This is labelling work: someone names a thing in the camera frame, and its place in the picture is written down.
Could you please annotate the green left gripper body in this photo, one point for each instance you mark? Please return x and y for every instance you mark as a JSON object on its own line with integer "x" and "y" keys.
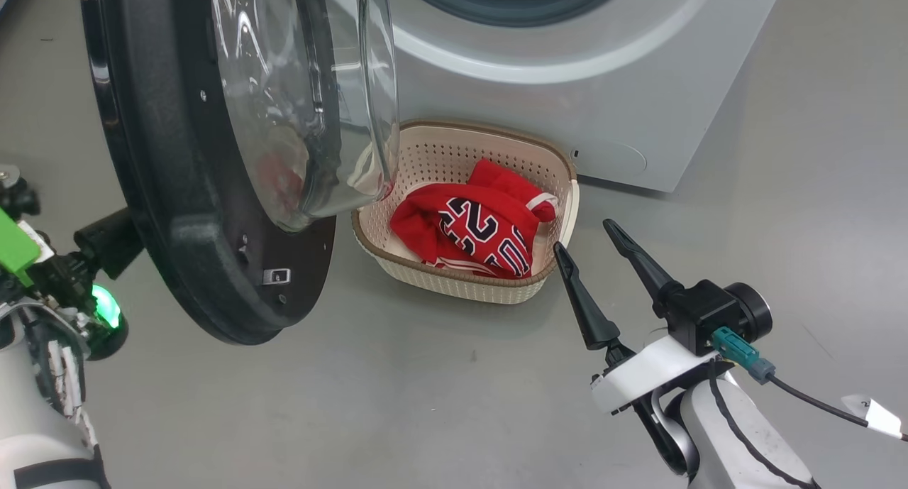
{"x": 18, "y": 251}

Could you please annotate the black glass washing machine door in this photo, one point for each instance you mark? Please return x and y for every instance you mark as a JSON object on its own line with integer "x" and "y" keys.
{"x": 177, "y": 191}

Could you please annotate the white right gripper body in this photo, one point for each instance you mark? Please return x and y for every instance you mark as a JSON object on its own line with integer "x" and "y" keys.
{"x": 645, "y": 375}

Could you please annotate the red basketball jersey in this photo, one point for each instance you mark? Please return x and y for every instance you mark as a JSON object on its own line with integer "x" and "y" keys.
{"x": 425, "y": 223}

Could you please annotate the cream perforated laundry basket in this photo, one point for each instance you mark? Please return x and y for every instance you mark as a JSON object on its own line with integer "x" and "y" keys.
{"x": 454, "y": 145}

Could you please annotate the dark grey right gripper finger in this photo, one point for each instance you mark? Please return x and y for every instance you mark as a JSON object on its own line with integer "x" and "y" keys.
{"x": 592, "y": 311}
{"x": 642, "y": 262}

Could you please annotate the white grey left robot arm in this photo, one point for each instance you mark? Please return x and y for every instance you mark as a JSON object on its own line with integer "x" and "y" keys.
{"x": 28, "y": 418}

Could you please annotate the grey rubber door gasket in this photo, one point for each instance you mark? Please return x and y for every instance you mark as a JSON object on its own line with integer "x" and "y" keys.
{"x": 511, "y": 6}

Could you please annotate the white washing machine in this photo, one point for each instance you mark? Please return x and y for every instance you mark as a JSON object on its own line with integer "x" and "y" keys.
{"x": 638, "y": 99}

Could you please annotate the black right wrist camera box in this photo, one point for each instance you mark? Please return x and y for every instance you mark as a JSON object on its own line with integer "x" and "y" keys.
{"x": 709, "y": 311}

